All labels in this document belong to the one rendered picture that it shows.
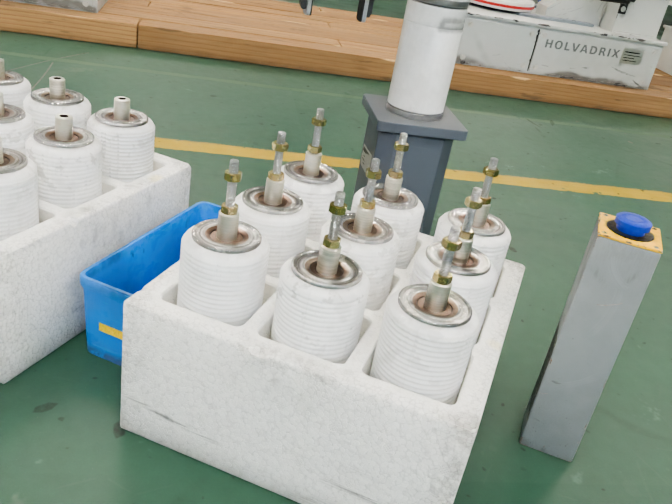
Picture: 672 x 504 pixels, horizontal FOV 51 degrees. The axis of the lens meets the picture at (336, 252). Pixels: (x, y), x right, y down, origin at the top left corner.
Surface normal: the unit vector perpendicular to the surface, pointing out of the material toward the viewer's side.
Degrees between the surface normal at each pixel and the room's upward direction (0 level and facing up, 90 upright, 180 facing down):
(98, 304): 92
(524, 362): 0
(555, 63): 90
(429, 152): 90
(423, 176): 90
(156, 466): 0
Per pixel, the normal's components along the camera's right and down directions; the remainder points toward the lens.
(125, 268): 0.92, 0.28
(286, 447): -0.35, 0.39
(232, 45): 0.13, 0.48
